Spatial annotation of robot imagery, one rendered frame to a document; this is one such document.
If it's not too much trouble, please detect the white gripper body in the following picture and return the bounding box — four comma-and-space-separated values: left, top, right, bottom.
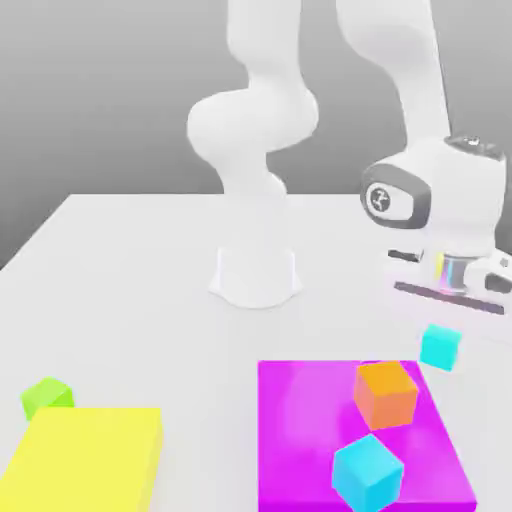
390, 278, 508, 335

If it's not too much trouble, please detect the small cyan cube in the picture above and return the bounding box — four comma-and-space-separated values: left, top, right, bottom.
418, 324, 464, 373
331, 433, 405, 512

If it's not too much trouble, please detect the small orange cube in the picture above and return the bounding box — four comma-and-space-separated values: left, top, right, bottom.
353, 360, 420, 432

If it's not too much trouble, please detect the small green cube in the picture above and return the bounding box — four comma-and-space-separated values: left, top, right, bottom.
20, 376, 76, 422

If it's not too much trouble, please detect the large magenta box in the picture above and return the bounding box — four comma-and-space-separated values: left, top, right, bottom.
256, 359, 479, 512

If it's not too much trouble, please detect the large yellow box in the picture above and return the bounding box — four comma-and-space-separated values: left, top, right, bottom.
0, 406, 165, 512

